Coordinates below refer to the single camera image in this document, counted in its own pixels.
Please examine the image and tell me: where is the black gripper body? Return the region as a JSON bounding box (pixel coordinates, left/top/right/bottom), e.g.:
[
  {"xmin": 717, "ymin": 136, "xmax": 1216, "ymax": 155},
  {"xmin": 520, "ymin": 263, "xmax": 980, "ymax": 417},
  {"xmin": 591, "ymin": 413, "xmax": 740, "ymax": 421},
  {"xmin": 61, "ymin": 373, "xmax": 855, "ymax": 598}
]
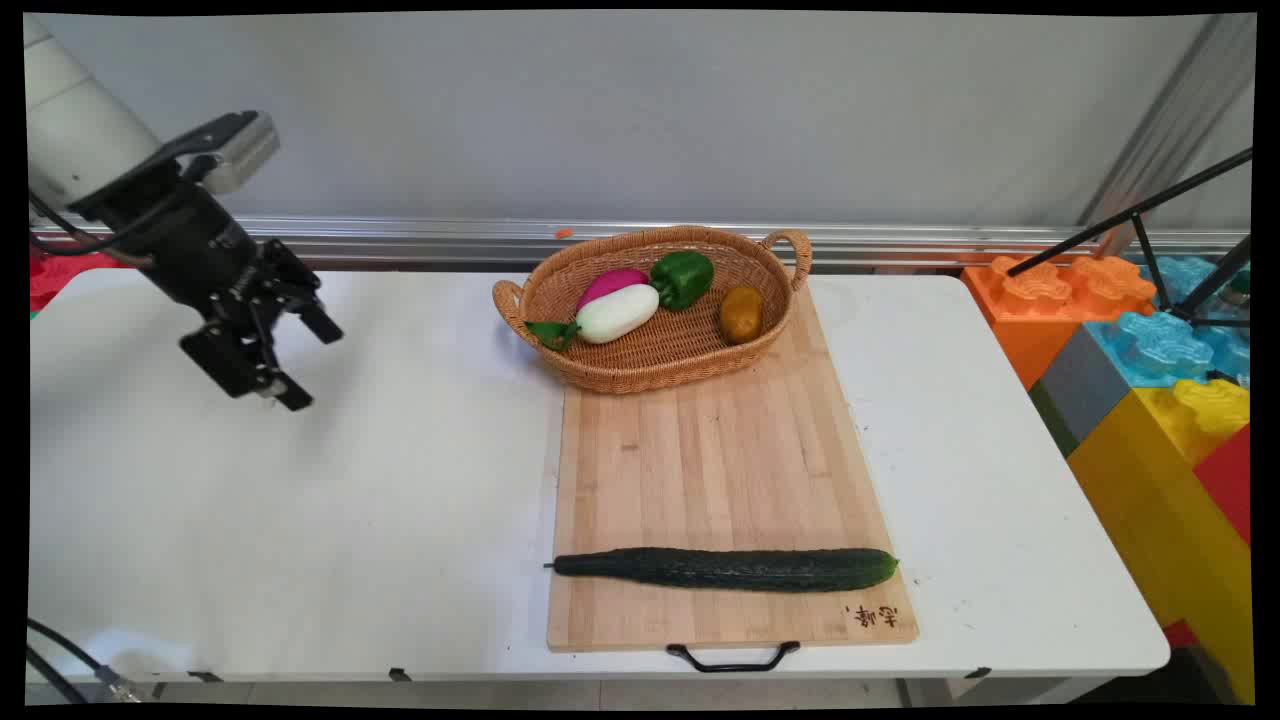
[{"xmin": 68, "ymin": 155, "xmax": 266, "ymax": 309}]

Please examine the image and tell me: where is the yellow giant toy block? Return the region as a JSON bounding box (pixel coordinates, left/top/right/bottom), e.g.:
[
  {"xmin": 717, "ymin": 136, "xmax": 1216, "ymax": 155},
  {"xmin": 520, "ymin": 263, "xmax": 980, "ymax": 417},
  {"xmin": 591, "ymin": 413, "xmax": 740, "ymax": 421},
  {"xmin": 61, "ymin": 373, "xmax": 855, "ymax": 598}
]
[{"xmin": 1065, "ymin": 378, "xmax": 1256, "ymax": 703}]

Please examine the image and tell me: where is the white toy radish with leaf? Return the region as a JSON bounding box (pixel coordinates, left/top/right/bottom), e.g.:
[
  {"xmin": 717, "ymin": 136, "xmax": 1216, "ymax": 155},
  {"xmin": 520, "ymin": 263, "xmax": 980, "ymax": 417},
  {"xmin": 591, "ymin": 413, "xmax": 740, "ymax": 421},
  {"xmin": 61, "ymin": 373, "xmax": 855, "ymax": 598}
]
[{"xmin": 525, "ymin": 283, "xmax": 661, "ymax": 352}]

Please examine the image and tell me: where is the wooden cutting board black handle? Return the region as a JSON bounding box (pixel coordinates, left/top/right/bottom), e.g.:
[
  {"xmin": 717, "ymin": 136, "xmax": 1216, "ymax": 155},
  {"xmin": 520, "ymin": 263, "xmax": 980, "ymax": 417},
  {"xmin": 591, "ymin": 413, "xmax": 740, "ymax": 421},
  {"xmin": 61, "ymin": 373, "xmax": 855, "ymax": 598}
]
[{"xmin": 546, "ymin": 285, "xmax": 920, "ymax": 674}]

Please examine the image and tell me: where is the green toy bell pepper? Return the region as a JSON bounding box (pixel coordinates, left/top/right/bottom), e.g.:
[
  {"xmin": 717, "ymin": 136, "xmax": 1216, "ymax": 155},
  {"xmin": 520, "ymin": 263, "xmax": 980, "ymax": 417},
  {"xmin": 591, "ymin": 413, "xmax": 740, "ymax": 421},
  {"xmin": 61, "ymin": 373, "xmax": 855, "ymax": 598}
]
[{"xmin": 649, "ymin": 250, "xmax": 716, "ymax": 311}]

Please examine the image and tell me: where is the thin black cable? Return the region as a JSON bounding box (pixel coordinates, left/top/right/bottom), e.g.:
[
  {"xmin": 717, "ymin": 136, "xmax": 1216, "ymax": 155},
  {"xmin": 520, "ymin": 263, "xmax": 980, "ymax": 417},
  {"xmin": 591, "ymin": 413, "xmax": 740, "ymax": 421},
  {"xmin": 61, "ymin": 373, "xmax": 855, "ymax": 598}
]
[{"xmin": 25, "ymin": 648, "xmax": 89, "ymax": 705}]

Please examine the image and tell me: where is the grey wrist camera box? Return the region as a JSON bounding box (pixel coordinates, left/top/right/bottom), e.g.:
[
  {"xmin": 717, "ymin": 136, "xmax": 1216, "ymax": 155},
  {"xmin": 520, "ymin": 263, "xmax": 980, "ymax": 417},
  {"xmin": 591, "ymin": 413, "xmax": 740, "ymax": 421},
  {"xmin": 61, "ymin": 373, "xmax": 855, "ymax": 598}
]
[{"xmin": 165, "ymin": 110, "xmax": 282, "ymax": 197}]

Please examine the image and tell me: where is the black tripod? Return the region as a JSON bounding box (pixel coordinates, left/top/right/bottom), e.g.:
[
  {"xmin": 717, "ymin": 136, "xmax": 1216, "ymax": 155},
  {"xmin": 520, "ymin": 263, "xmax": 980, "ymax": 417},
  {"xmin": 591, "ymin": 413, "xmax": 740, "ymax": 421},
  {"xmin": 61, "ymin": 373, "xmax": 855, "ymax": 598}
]
[{"xmin": 1005, "ymin": 148, "xmax": 1254, "ymax": 333}]

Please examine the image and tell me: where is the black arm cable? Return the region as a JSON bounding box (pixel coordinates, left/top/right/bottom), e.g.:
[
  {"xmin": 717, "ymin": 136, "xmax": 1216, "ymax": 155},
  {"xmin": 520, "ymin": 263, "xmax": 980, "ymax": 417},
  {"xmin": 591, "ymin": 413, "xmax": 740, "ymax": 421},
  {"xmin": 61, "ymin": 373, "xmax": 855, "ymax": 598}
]
[{"xmin": 28, "ymin": 190, "xmax": 159, "ymax": 269}]

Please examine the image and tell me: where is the woven wicker basket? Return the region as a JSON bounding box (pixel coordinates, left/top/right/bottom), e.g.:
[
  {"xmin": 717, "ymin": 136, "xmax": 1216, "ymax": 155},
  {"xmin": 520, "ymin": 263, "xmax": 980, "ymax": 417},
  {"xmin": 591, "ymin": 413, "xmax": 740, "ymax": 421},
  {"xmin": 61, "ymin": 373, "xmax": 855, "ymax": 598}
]
[{"xmin": 492, "ymin": 225, "xmax": 813, "ymax": 395}]

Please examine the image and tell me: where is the red plastic object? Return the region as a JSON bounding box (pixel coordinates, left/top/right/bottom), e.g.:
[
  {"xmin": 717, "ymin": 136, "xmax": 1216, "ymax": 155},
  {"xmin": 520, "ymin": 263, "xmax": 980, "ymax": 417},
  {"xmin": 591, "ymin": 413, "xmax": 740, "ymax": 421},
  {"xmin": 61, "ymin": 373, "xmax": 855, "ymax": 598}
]
[{"xmin": 29, "ymin": 250, "xmax": 133, "ymax": 313}]

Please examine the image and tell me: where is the long dark green cucumber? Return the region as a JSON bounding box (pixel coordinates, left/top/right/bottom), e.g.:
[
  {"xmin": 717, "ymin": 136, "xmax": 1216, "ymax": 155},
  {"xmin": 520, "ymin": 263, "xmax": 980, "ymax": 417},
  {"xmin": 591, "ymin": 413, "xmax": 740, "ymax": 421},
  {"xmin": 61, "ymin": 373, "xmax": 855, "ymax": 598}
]
[{"xmin": 544, "ymin": 547, "xmax": 900, "ymax": 594}]

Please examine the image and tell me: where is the black cable with metal plug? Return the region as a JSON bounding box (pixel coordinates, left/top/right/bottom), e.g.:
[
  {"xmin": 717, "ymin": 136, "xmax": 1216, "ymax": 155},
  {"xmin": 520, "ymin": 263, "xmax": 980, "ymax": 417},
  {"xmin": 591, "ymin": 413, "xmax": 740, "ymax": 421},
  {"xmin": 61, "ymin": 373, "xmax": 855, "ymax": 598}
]
[{"xmin": 26, "ymin": 617, "xmax": 143, "ymax": 703}]

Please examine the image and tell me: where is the horizontal aluminium rail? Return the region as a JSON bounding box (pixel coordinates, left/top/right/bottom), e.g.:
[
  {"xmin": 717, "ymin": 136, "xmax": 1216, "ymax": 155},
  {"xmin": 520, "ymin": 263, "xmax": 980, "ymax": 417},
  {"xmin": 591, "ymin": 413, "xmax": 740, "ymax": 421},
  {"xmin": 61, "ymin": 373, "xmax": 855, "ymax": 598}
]
[{"xmin": 30, "ymin": 214, "xmax": 1251, "ymax": 272}]

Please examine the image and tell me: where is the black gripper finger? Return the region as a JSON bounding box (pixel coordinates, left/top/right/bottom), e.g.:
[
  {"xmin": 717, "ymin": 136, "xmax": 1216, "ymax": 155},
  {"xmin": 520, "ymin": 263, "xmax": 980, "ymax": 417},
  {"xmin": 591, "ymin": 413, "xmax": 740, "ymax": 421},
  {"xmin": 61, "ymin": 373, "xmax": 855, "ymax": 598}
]
[
  {"xmin": 179, "ymin": 293, "xmax": 315, "ymax": 413},
  {"xmin": 255, "ymin": 238, "xmax": 345, "ymax": 347}
]

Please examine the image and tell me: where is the blue giant toy block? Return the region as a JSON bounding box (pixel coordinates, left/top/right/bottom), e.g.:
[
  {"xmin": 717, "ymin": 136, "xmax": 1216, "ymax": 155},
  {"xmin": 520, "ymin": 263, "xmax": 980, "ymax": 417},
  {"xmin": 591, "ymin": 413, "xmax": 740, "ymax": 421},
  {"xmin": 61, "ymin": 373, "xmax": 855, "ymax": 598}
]
[{"xmin": 1085, "ymin": 254, "xmax": 1254, "ymax": 389}]

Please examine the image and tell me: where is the orange giant toy block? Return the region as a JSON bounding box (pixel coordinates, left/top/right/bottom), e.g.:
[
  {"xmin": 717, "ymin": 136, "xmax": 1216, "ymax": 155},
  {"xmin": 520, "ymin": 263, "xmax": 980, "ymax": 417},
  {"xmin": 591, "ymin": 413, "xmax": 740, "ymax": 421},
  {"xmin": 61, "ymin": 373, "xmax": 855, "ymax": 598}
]
[{"xmin": 961, "ymin": 254, "xmax": 1159, "ymax": 392}]

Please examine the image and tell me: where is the red giant toy block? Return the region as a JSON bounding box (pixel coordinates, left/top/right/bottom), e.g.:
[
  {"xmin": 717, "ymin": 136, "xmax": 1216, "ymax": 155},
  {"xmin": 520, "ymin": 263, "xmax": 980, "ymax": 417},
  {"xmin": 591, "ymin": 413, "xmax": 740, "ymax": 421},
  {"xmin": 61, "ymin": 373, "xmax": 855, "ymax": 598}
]
[{"xmin": 1192, "ymin": 424, "xmax": 1254, "ymax": 547}]

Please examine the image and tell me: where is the grey giant toy block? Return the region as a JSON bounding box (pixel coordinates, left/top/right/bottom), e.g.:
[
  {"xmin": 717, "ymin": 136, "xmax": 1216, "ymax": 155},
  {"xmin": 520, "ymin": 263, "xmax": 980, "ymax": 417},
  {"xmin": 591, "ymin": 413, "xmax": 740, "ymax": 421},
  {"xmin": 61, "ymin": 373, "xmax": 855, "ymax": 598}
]
[{"xmin": 1038, "ymin": 324, "xmax": 1133, "ymax": 458}]

